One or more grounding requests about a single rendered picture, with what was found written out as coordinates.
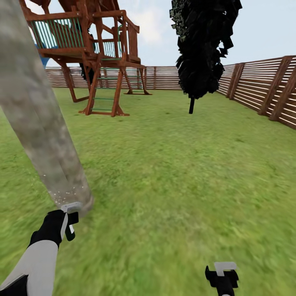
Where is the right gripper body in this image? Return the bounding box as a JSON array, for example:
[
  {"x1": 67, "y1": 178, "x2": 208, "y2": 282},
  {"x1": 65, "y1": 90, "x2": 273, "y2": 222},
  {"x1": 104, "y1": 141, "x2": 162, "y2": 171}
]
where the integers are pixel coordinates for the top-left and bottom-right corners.
[{"x1": 207, "y1": 270, "x2": 238, "y2": 289}]

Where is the pesticide atomizer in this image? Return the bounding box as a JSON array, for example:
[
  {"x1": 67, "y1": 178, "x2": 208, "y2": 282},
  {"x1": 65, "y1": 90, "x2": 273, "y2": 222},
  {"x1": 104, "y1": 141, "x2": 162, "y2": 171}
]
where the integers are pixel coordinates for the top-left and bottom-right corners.
[{"x1": 65, "y1": 224, "x2": 75, "y2": 241}]

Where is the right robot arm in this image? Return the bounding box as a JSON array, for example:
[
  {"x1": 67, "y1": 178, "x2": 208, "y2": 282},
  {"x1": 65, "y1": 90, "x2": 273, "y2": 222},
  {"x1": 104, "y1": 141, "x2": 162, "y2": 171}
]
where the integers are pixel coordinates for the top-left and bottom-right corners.
[{"x1": 205, "y1": 262, "x2": 239, "y2": 296}]

